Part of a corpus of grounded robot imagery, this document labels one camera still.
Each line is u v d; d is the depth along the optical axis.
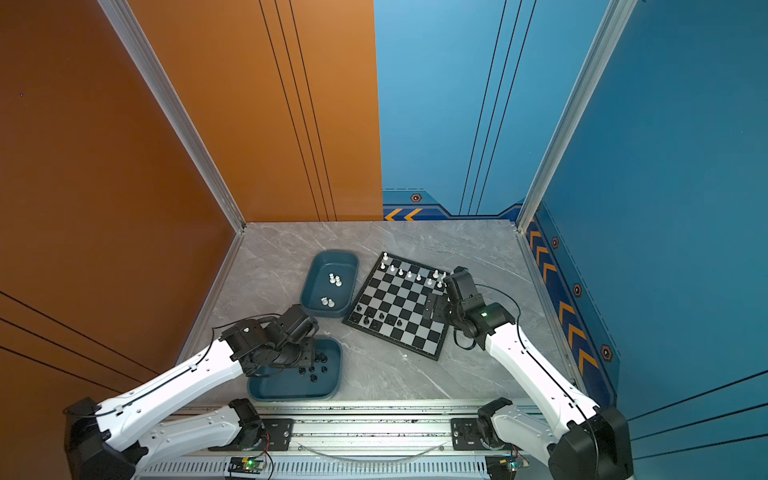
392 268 1.03
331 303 0.96
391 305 0.95
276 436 0.73
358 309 0.94
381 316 0.92
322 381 0.82
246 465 0.71
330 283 1.02
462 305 0.59
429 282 0.99
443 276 1.00
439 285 0.99
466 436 0.72
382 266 1.05
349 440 0.74
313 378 0.81
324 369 0.83
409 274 1.02
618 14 0.70
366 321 0.91
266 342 0.54
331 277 1.01
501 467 0.70
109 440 0.39
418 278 1.01
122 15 0.70
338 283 1.01
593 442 0.37
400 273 1.02
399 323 0.91
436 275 1.01
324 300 0.96
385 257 1.07
